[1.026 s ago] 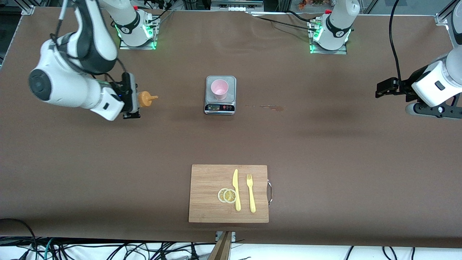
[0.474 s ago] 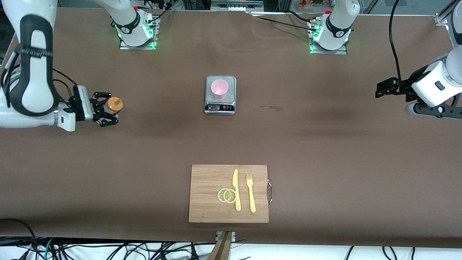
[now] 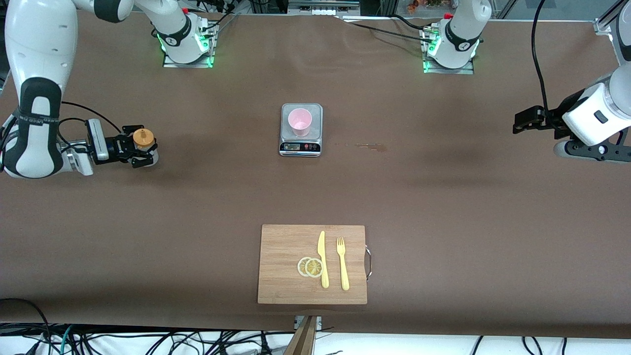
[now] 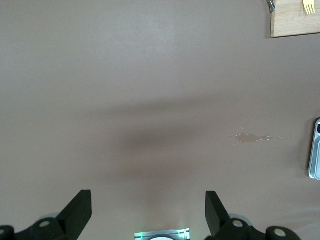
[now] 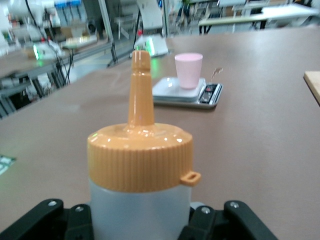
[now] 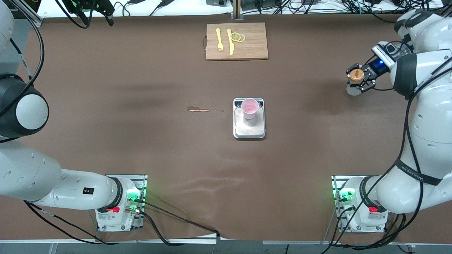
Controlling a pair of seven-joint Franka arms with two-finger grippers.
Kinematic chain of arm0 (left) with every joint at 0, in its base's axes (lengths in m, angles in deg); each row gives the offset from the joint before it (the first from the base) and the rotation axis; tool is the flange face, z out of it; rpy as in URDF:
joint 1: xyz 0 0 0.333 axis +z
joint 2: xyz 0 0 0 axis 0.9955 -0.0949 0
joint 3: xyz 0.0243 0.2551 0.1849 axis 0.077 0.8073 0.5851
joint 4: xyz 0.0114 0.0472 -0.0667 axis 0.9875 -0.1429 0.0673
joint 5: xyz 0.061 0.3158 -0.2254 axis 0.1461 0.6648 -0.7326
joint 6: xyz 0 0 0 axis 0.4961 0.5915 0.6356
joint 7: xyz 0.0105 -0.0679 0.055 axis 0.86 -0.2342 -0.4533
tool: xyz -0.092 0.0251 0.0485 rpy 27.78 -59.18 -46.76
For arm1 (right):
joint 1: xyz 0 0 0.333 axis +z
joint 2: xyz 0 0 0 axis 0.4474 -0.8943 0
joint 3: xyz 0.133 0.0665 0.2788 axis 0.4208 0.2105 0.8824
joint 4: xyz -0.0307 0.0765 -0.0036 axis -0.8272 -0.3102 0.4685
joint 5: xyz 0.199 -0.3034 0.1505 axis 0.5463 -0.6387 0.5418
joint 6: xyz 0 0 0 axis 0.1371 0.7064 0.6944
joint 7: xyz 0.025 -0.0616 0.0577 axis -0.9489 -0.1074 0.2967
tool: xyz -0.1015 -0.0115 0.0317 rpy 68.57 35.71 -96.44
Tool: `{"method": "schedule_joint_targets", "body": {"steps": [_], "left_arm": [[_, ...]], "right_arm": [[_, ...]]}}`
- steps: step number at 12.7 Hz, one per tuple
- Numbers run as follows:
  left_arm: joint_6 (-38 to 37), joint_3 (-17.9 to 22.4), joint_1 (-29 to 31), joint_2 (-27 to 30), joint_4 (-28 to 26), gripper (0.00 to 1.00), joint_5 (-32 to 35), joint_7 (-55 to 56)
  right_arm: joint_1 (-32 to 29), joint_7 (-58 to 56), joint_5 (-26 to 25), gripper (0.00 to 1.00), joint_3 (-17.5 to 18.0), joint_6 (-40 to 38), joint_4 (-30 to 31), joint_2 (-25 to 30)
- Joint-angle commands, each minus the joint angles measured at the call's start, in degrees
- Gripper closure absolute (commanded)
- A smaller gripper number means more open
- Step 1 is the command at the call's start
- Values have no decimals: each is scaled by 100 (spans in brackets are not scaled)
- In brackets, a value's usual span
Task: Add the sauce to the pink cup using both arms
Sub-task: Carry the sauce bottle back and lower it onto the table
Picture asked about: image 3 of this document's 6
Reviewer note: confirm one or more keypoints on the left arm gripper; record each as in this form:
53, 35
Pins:
556, 120

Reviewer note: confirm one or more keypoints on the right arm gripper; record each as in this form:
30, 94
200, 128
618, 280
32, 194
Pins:
117, 147

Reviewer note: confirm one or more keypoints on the translucent sauce bottle orange cap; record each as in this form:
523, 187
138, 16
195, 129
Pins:
143, 139

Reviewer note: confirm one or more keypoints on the pink plastic cup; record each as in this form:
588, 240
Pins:
299, 123

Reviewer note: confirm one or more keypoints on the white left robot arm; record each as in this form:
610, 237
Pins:
461, 34

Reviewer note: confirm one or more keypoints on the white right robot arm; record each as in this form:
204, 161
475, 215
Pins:
39, 49

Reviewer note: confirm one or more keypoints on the brown table cover sheet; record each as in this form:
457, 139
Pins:
443, 246

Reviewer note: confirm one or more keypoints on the silver digital kitchen scale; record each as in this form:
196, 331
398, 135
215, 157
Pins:
301, 145

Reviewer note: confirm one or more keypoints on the bamboo cutting board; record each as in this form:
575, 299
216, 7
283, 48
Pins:
286, 246

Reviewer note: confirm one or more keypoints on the lemon slice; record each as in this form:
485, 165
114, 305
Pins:
314, 267
300, 267

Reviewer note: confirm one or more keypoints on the yellow plastic knife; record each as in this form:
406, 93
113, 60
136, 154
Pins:
323, 256

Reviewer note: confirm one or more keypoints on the yellow plastic fork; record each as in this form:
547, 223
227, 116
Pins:
343, 266

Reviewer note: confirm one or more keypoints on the white power strip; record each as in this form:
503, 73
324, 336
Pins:
323, 7

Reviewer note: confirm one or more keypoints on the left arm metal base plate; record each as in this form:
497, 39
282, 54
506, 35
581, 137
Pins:
468, 70

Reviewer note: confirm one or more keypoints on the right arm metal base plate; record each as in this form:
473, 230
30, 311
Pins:
207, 61

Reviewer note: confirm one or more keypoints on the aluminium frame profile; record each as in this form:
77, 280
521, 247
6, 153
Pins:
604, 24
38, 12

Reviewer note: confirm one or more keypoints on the small metal bracket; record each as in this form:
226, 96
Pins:
318, 321

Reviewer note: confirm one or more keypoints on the wooden post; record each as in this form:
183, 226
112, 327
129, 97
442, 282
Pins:
303, 340

